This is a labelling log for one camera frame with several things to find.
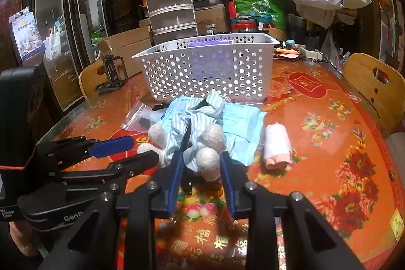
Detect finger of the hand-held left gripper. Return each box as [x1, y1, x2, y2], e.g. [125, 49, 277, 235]
[58, 150, 160, 191]
[36, 135, 137, 168]

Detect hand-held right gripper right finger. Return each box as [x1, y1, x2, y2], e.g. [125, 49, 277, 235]
[218, 150, 368, 270]

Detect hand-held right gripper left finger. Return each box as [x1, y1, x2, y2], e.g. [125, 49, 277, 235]
[38, 148, 190, 270]

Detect clear plastic bag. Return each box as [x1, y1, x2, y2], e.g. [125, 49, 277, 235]
[120, 99, 171, 133]

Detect striped plush toy with pompoms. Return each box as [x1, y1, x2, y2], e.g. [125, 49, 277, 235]
[136, 90, 227, 182]

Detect pink and white cloth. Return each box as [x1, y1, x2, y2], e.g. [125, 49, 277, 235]
[264, 123, 293, 169]

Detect light blue face mask pack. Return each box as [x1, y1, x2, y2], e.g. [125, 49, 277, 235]
[160, 97, 266, 166]

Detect white perforated plastic basket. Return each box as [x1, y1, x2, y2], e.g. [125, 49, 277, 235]
[131, 33, 280, 101]

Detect person's left hand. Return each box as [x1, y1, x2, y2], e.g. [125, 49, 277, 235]
[9, 221, 40, 258]

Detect black phone stand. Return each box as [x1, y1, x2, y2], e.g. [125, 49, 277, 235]
[95, 55, 127, 95]

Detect open cardboard box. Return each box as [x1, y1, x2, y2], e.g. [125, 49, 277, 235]
[96, 26, 152, 79]

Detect purple tissue pack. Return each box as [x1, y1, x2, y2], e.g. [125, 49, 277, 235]
[187, 37, 233, 47]

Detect brown cardboard carton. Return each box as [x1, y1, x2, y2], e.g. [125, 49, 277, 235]
[194, 4, 229, 33]

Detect white power strip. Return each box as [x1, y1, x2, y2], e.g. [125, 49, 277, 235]
[299, 45, 323, 60]

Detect green shopping bag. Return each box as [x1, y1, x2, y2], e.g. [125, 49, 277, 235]
[233, 0, 287, 32]

